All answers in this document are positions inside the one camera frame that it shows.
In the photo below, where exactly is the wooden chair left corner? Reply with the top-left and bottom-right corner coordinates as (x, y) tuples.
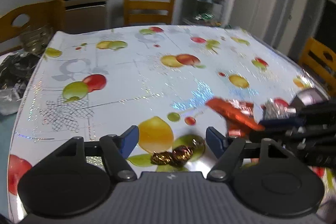
(1, 0), (66, 44)

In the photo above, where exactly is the grey shallow cardboard box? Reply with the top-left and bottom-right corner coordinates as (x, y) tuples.
(289, 88), (328, 110)

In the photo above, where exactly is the wooden chair far side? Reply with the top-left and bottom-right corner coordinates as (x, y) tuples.
(123, 0), (175, 26)

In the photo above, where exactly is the wooden chair right side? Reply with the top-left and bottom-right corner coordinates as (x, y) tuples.
(298, 37), (335, 97)

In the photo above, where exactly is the orange wafer bar wrapper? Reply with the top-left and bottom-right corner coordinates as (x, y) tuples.
(226, 100), (254, 139)

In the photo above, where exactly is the orange foil snack bar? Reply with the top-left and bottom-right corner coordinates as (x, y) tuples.
(205, 97), (265, 131)

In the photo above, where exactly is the grey metal storage cart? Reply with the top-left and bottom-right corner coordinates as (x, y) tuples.
(180, 0), (225, 27)

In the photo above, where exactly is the wooden chair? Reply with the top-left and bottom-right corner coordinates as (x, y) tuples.
(298, 37), (335, 97)
(123, 0), (175, 26)

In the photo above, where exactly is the fruit pattern tablecloth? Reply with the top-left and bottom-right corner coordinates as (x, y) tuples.
(7, 25), (335, 223)

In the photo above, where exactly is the gold foil chocolate ball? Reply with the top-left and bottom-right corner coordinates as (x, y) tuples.
(150, 151), (173, 165)

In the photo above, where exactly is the black plastic bag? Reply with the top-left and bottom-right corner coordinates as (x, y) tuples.
(0, 52), (40, 116)

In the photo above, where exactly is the silver pistachio bag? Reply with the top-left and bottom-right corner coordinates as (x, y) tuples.
(261, 98), (297, 120)

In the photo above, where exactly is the brown foil chocolate ball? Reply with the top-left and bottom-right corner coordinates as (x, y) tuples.
(171, 145), (194, 167)

